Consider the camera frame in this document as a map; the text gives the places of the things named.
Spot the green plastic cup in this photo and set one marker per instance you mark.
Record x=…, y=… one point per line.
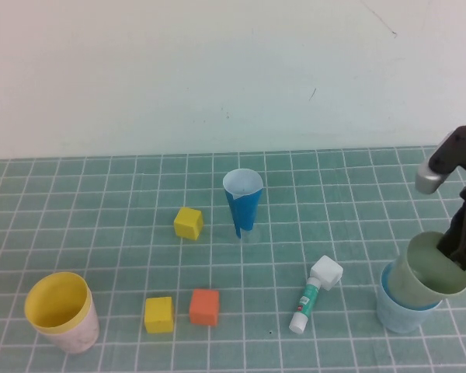
x=407, y=279

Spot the light blue plastic cup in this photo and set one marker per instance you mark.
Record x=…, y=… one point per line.
x=400, y=320

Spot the yellow plastic cup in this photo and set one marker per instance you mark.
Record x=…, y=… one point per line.
x=58, y=307

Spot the green grid tablecloth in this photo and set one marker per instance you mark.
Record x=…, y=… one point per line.
x=334, y=233

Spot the white foam cube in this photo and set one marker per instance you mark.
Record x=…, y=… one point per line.
x=326, y=272

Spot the green white glue stick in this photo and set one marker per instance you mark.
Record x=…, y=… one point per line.
x=304, y=301

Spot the blue paper cone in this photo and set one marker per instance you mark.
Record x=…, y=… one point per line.
x=244, y=213

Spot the orange foam cube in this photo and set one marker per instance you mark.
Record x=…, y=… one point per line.
x=204, y=309

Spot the yellow foam cube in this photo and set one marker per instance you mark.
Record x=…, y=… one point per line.
x=159, y=316
x=186, y=227

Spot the pink plastic cup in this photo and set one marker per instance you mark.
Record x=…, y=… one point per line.
x=77, y=340

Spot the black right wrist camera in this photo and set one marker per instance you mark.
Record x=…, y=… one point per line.
x=446, y=155

